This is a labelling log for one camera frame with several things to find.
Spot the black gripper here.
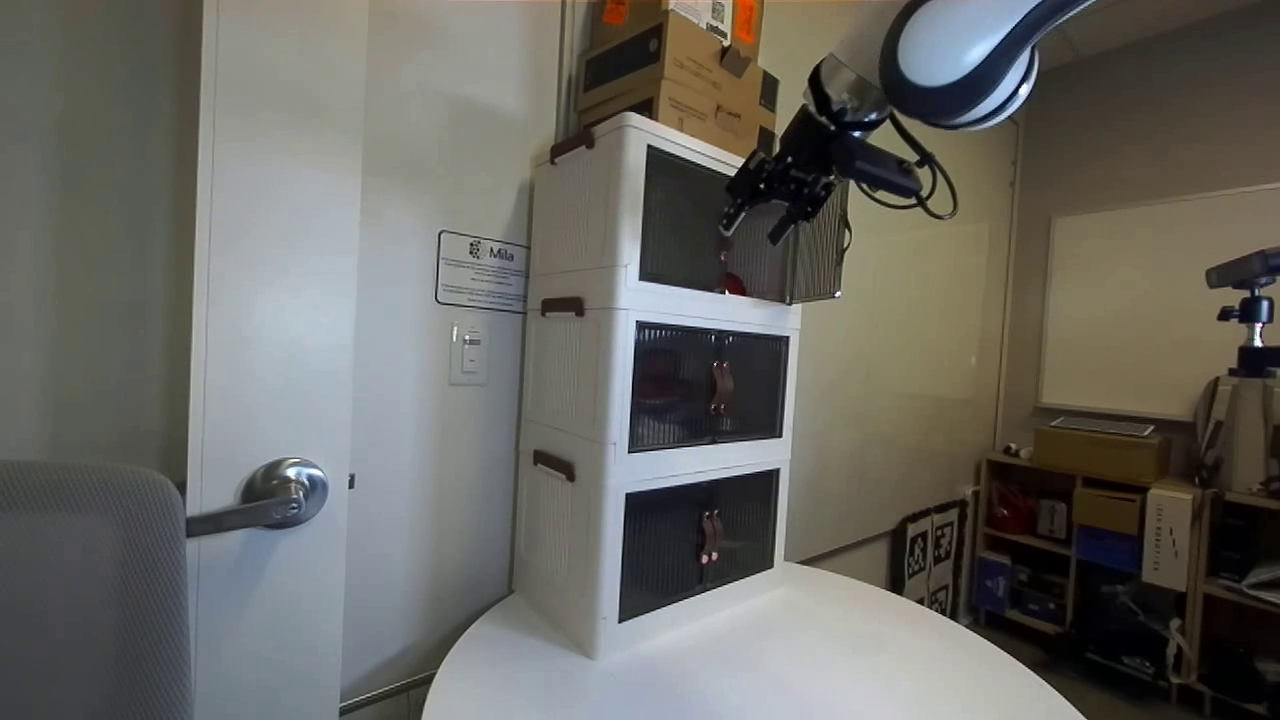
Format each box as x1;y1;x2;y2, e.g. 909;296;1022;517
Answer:
719;96;873;249

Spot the dark translucent cabinet door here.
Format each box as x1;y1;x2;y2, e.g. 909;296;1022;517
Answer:
626;321;719;457
614;481;711;626
725;186;853;309
711;329;793;443
700;463;787;594

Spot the white stacked storage cabinet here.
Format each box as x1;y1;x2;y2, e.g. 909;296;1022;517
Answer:
507;109;807;660

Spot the large brown cardboard box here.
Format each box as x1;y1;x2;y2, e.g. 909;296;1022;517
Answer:
571;13;783;159

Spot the cardboard box with orange labels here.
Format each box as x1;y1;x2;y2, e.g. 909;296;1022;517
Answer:
593;0;771;62

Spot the black framed tag board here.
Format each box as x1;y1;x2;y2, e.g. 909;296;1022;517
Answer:
890;495;973;620

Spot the flat cardboard box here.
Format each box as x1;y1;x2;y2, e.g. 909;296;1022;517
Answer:
1028;413;1178;487

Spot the wooden storage shelf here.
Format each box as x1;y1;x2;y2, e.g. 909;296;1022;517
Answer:
974;454;1210;676

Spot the white room door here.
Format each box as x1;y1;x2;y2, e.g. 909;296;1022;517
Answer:
178;0;372;720

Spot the white box with outlets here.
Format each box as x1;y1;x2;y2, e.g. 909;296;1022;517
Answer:
1140;481;1206;596

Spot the dark wooden shelf unit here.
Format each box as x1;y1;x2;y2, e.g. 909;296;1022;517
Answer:
1196;487;1280;712

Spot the grey chair back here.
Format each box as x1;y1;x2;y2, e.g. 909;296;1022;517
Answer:
0;457;191;720

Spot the white wall sign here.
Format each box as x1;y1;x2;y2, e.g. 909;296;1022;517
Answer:
426;224;530;321

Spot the white light switch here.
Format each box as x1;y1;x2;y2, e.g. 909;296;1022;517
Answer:
443;324;490;391

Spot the black camera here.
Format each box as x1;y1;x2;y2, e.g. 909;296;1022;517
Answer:
1199;244;1280;296

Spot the camera tripod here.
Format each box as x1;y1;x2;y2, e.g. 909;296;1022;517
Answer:
1210;287;1280;500

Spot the silver door lever handle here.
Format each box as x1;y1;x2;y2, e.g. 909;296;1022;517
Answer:
178;454;332;543

